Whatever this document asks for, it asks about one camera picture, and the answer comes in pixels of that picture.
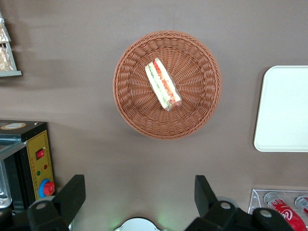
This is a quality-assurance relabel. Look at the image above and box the clear bag of crackers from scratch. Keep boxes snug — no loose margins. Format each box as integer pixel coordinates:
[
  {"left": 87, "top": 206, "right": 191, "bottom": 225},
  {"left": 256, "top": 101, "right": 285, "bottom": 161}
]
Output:
[
  {"left": 0, "top": 18, "right": 12, "bottom": 44},
  {"left": 0, "top": 47, "right": 14, "bottom": 72}
]

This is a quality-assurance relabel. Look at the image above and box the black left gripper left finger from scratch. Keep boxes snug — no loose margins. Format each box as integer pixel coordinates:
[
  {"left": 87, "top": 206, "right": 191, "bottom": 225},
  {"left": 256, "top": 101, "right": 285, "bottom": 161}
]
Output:
[{"left": 27, "top": 174, "right": 86, "bottom": 231}]

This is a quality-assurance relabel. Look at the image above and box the round brown wicker basket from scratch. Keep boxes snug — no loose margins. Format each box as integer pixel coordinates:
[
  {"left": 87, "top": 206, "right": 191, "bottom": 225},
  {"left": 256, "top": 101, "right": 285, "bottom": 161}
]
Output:
[{"left": 112, "top": 30, "right": 222, "bottom": 140}]

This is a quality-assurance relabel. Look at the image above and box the red blue warmer knob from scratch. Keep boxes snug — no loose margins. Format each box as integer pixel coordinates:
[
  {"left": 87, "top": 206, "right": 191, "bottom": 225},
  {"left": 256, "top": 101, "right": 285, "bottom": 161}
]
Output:
[{"left": 38, "top": 178, "right": 56, "bottom": 198}]

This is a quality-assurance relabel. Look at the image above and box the tray with packaged snacks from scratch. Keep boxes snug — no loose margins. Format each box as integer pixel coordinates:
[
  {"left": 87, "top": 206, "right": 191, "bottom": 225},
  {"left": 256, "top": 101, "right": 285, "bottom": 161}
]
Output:
[{"left": 0, "top": 12, "right": 23, "bottom": 77}]

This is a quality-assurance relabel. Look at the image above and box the triangle sandwich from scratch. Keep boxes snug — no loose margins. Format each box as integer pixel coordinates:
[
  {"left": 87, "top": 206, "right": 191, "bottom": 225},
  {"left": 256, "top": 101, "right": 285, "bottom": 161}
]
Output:
[{"left": 144, "top": 57, "right": 181, "bottom": 112}]

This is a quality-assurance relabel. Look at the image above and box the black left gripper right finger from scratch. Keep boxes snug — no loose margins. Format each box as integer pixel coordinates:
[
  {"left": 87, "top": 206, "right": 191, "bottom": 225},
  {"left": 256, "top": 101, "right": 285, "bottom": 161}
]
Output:
[{"left": 184, "top": 175, "right": 252, "bottom": 231}]

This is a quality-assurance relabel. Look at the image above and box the clear acrylic bottle rack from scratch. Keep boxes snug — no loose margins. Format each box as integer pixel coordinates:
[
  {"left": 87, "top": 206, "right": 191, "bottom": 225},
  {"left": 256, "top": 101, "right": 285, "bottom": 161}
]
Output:
[{"left": 247, "top": 189, "right": 308, "bottom": 231}]

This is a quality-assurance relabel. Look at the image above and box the steel warmer pan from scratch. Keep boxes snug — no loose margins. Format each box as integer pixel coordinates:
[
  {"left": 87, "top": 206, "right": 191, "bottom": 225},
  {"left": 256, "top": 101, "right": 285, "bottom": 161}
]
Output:
[{"left": 0, "top": 158, "right": 13, "bottom": 209}]

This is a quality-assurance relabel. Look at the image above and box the beige plastic serving tray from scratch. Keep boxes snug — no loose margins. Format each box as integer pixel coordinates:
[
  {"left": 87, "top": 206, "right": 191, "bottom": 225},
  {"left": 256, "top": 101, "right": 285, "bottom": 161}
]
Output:
[{"left": 253, "top": 65, "right": 308, "bottom": 153}]

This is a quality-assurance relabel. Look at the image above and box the black food warmer machine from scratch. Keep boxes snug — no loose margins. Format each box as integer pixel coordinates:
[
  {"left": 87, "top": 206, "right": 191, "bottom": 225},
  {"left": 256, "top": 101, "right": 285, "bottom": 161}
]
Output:
[{"left": 0, "top": 119, "right": 56, "bottom": 217}]

